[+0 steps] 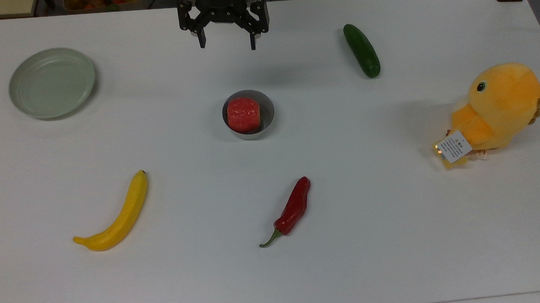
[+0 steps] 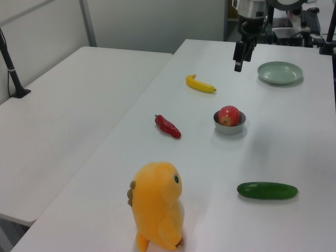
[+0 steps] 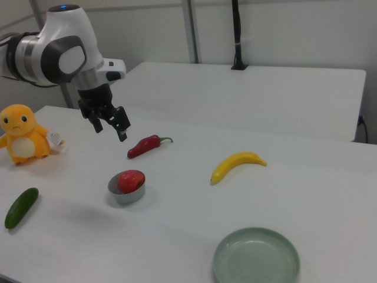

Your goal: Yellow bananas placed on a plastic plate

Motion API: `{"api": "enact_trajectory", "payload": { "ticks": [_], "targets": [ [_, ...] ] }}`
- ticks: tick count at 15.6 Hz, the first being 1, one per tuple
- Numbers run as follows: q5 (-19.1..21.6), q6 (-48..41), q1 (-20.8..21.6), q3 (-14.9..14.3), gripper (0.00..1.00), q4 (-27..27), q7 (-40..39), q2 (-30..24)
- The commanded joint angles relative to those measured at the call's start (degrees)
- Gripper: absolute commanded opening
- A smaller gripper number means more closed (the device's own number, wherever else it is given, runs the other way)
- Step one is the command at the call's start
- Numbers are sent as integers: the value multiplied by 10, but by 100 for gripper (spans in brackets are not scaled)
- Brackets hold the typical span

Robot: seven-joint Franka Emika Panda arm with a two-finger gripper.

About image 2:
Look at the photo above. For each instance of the small metal bowl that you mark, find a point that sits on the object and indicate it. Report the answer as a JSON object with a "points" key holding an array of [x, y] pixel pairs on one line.
{"points": [[231, 129]]}

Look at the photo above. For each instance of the pale green plastic plate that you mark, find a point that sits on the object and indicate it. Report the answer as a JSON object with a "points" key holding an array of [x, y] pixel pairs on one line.
{"points": [[280, 72]]}

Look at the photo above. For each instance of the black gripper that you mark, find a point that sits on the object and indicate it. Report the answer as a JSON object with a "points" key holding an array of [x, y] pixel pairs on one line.
{"points": [[252, 26]]}

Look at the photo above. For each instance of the yellow banana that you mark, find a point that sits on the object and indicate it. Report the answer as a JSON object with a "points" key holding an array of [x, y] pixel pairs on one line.
{"points": [[199, 84]]}

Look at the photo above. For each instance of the grey partition post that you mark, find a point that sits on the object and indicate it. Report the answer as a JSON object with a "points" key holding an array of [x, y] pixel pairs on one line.
{"points": [[88, 23]]}

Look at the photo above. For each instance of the black pole with flat base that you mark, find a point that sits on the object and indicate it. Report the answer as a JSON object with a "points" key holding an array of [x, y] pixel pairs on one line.
{"points": [[11, 71]]}

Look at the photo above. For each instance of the black computer mouse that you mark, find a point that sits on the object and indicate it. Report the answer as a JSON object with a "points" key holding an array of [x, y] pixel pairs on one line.
{"points": [[313, 9]]}

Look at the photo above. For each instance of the brown wooden cabinet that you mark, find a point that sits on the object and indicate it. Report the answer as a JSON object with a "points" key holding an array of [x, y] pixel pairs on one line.
{"points": [[232, 9]]}

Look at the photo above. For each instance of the orange plush dinosaur toy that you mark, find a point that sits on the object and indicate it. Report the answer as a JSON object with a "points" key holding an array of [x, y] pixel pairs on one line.
{"points": [[157, 207]]}

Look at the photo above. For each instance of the red apple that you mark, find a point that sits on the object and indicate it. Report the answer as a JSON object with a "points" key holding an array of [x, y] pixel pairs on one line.
{"points": [[229, 115]]}

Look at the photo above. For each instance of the dark flat laptop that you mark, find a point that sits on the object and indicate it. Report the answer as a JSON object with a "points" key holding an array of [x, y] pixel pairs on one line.
{"points": [[286, 32]]}

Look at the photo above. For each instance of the green cucumber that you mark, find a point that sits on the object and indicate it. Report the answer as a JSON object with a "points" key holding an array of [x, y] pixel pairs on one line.
{"points": [[267, 190]]}

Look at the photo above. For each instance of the red chili pepper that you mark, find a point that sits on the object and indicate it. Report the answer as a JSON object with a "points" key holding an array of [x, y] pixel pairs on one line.
{"points": [[167, 127]]}

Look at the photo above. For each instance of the black camera stand with clamp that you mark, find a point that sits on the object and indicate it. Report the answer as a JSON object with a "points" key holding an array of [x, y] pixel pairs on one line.
{"points": [[328, 39]]}

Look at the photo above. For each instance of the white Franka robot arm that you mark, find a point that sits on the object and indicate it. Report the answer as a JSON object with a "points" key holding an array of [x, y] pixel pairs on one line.
{"points": [[250, 8]]}

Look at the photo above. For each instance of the black keyboard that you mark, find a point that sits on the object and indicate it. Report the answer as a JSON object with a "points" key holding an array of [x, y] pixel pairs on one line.
{"points": [[312, 22]]}

